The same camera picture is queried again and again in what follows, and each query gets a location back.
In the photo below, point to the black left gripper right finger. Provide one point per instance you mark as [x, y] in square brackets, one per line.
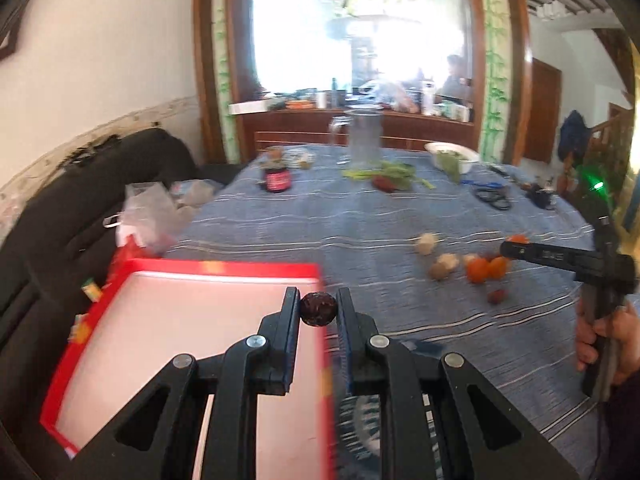
[440, 417]

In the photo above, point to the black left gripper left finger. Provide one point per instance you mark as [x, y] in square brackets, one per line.
[190, 405]

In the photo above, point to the orange tangerine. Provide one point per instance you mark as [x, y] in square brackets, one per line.
[498, 268]
[477, 270]

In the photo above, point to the brown kiwi fruit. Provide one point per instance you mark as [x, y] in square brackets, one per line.
[438, 271]

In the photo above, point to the dark red round fruit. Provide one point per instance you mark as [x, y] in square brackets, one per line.
[318, 309]

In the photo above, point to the beige polygon block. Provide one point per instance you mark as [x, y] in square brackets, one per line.
[426, 243]

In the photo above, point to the person's right hand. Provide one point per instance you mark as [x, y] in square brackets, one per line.
[621, 326]

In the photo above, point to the black cup with items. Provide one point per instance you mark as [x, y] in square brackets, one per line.
[540, 196]

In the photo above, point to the small red date fruit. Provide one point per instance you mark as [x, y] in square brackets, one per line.
[496, 296]

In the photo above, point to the red gift box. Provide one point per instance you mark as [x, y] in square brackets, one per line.
[155, 309]

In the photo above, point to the black scissors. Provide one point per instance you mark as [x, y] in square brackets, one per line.
[497, 198]

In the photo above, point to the blue pen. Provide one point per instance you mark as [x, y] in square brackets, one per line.
[478, 184]

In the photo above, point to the beige block middle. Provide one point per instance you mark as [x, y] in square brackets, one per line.
[449, 261]

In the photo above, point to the white bowl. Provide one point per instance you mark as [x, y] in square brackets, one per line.
[468, 157]

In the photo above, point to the blue plaid tablecloth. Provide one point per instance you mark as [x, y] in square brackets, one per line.
[365, 240]

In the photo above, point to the green leaf on bowl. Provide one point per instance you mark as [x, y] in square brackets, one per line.
[449, 162]

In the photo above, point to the clear plastic bag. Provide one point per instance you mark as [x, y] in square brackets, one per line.
[155, 215]

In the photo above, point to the green leafy vegetable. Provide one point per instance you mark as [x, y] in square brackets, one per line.
[402, 174]

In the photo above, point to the black sofa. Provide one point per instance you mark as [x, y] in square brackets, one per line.
[57, 244]

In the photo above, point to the red fruit by vegetable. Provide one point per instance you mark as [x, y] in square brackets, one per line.
[383, 184]

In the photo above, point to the clear plastic pitcher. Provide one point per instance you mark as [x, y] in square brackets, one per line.
[364, 131]

